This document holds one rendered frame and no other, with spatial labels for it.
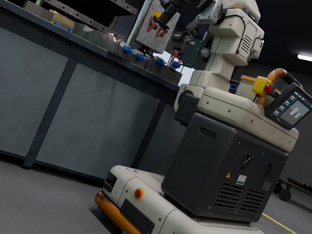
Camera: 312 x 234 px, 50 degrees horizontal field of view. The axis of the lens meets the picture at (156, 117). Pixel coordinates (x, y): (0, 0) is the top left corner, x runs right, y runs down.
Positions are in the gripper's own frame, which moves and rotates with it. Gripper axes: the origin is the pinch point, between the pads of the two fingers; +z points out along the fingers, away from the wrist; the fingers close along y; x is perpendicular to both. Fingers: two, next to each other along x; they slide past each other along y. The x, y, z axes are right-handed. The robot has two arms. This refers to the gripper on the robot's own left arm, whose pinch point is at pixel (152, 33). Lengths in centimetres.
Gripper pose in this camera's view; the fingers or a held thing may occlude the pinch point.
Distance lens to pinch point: 198.9
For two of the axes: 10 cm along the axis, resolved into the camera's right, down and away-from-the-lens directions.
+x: 3.8, 6.8, -6.3
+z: -6.4, 6.8, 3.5
